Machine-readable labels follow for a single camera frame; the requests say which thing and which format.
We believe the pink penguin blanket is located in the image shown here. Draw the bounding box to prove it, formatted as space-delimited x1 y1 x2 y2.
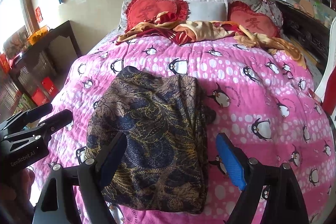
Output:
33 34 335 223

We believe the white pillow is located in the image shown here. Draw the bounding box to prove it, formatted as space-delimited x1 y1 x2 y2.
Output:
185 0 228 22

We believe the red wall sticker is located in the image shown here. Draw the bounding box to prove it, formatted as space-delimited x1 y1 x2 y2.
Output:
35 7 43 23

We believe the red heart pillow left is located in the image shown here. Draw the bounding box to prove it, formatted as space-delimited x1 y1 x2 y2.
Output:
125 0 189 31

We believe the orange basket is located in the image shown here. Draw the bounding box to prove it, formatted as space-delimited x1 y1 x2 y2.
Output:
27 25 50 46

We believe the red heart pillow right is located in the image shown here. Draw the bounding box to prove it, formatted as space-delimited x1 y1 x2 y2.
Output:
227 1 280 38

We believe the white chair frame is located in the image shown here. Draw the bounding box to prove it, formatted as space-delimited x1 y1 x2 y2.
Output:
313 16 336 119

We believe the red box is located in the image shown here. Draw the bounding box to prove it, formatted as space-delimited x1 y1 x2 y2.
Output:
31 88 50 106
42 77 59 98

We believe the red heart pillow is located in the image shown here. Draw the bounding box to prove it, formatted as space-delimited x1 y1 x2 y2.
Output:
227 1 280 38
125 0 189 31

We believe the red yellow fleece blanket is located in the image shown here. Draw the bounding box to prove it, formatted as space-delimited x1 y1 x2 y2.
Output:
117 11 307 69

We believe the dark wooden side table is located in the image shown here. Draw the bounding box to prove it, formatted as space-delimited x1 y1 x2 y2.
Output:
9 20 82 106

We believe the dark floral patterned garment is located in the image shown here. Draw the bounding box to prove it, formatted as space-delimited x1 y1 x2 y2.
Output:
85 66 216 214

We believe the left hand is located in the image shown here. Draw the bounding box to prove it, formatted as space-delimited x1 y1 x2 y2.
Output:
1 168 35 223

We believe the dark carved headboard cabinet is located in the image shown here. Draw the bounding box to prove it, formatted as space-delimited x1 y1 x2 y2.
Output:
275 0 329 69

